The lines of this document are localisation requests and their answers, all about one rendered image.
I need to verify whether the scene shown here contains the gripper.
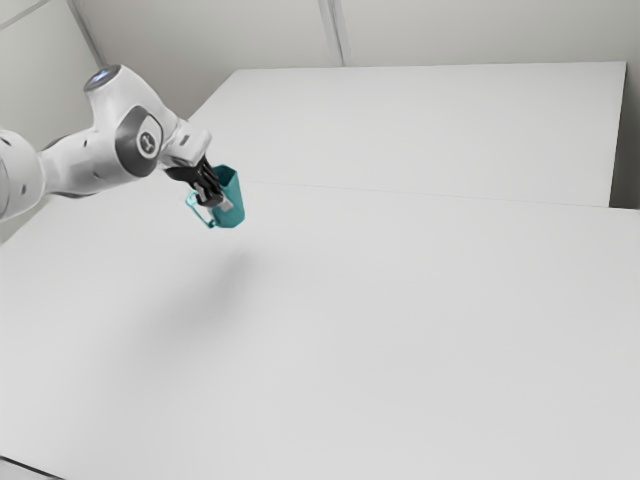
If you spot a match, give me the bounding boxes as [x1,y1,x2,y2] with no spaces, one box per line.
[164,155,234,212]

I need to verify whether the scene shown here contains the teal faceted mug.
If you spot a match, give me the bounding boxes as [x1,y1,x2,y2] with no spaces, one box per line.
[185,163,247,231]

